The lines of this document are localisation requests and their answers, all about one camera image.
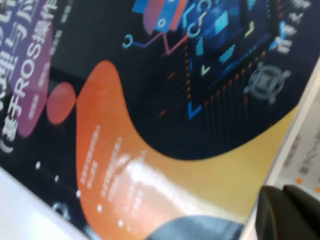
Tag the white ROS2 book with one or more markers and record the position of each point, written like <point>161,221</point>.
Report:
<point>300,150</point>

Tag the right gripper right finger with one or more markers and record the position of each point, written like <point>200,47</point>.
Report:
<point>308,212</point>

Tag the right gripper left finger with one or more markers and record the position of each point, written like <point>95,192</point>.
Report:
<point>275,217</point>

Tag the dark robotics book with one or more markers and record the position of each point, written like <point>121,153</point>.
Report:
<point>175,112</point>

